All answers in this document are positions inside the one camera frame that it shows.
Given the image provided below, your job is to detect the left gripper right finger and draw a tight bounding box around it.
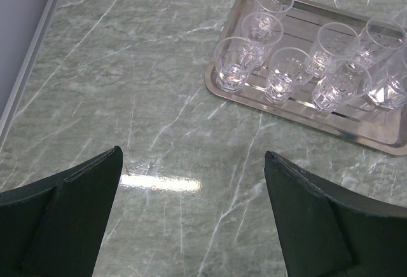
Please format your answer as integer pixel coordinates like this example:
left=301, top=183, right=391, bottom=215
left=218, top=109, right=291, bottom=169
left=264, top=151, right=406, bottom=276

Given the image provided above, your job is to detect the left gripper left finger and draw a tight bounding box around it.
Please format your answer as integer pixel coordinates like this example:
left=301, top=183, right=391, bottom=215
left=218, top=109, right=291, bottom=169
left=1, top=146, right=123, bottom=276

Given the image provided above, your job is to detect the clear glass six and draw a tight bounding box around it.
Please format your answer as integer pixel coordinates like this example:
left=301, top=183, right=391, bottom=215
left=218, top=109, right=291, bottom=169
left=312, top=58, right=372, bottom=112

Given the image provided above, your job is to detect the clear glass seven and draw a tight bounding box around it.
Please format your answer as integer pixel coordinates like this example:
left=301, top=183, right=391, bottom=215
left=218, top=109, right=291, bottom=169
left=368, top=46, right=406, bottom=109

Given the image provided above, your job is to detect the clear glass five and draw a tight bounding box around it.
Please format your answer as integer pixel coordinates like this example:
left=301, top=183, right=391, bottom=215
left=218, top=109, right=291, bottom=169
left=265, top=47, right=315, bottom=103

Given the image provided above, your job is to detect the clear glass eight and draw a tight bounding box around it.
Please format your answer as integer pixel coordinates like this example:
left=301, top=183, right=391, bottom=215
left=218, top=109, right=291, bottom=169
left=305, top=22, right=360, bottom=78

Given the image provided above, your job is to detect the clear glass four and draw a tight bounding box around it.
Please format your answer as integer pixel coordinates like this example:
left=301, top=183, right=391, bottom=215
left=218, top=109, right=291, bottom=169
left=214, top=37, right=259, bottom=92

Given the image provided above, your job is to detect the clear glass two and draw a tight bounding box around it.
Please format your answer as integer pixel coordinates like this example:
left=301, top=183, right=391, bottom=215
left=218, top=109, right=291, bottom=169
left=352, top=17, right=406, bottom=69

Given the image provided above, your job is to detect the clear glass three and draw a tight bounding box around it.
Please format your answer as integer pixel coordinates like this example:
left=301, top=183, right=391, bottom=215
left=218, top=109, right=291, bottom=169
left=241, top=12, right=284, bottom=67

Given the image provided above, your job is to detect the silver metal tray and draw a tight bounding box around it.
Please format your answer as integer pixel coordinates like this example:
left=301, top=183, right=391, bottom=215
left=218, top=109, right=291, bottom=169
left=203, top=0, right=407, bottom=157

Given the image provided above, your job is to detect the aluminium rail frame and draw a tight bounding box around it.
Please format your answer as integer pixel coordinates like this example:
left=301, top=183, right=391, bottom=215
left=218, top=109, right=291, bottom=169
left=1, top=0, right=59, bottom=145

